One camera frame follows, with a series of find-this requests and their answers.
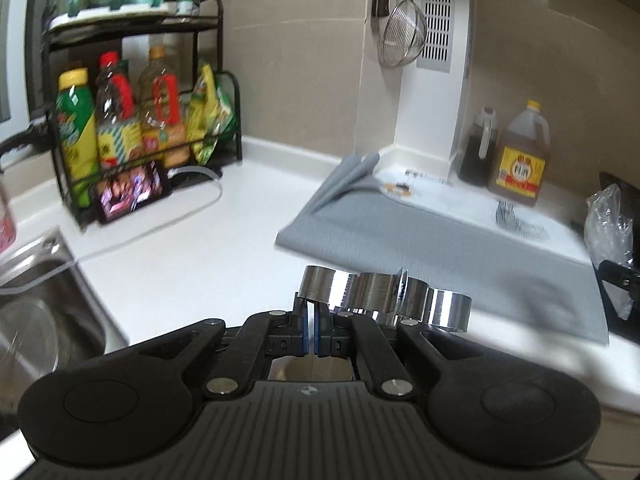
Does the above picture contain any clear plastic bag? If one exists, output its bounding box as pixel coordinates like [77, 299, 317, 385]
[584, 185, 638, 271]

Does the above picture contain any silver metal cup set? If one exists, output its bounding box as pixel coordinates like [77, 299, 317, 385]
[298, 266, 472, 333]

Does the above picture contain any white patterned cloth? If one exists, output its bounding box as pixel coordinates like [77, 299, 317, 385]
[374, 165, 590, 264]

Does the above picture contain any stainless steel sink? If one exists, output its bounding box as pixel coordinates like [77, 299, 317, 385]
[1, 230, 128, 432]

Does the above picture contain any cooking wine jug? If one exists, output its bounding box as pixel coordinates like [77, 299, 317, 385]
[487, 100, 551, 207]

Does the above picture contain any dark soy sauce dispenser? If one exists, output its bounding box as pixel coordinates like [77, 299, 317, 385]
[458, 107, 498, 188]

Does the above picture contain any smartphone with lit screen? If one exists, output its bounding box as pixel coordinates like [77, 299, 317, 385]
[91, 160, 171, 224]

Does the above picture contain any grey dish mat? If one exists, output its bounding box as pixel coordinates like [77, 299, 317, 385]
[276, 154, 608, 344]

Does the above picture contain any red cap sauce bottle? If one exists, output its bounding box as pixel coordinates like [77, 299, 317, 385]
[96, 51, 143, 168]

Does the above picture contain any yellow green bottle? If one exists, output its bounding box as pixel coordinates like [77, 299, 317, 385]
[55, 67, 99, 209]

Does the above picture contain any yellow green snack bag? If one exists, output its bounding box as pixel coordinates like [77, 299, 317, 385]
[186, 60, 236, 166]

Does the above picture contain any amber oil bottle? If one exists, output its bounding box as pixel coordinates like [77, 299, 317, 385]
[138, 46, 189, 166]

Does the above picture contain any black spice rack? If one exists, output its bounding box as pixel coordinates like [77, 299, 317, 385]
[38, 0, 244, 229]

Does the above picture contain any hanging metal strainer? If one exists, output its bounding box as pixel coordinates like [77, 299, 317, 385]
[378, 0, 427, 68]

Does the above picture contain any white charging cable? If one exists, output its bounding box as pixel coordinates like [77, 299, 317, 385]
[77, 164, 225, 264]

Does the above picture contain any white wall vent grille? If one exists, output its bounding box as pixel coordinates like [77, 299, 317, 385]
[418, 0, 454, 74]

